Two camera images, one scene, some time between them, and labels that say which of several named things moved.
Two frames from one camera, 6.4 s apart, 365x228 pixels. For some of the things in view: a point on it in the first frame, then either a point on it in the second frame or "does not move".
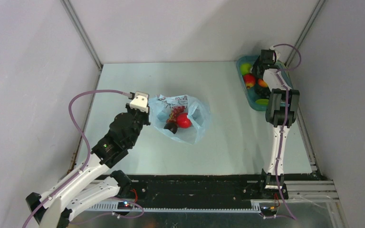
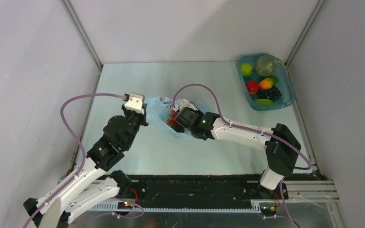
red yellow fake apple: (250, 80) → (252, 86)
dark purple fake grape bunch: (263, 92) does not move
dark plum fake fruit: (172, 126) → (178, 128)
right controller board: (271, 208) does not move
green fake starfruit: (262, 101) does not move
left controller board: (124, 205) does not move
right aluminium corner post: (305, 31) does not move
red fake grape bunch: (173, 113) does not move
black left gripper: (145, 114) → (142, 117)
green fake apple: (245, 68) does not move
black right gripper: (254, 70) → (198, 112)
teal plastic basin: (250, 92) does not move
